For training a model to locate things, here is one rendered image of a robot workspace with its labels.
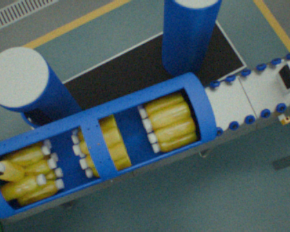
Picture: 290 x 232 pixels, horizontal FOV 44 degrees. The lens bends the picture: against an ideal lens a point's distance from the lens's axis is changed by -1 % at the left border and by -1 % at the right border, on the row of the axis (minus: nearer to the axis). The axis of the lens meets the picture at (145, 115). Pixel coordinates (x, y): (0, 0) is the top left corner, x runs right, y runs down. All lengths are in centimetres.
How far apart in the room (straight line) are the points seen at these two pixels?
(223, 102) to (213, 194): 100
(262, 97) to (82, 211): 144
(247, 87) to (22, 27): 191
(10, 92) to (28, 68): 13
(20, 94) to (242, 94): 97
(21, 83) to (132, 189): 118
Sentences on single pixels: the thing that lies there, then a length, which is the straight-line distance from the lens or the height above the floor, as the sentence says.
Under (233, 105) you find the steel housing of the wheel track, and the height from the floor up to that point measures 93.
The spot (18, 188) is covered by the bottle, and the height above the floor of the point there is 112.
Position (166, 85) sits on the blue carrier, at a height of 119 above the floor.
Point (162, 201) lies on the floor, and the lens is 248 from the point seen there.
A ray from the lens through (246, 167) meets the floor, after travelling 257.
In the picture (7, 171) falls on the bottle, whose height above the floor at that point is 126.
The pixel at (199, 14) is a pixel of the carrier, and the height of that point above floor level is 98.
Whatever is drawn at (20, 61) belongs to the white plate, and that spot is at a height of 104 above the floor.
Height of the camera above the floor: 248
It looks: 75 degrees down
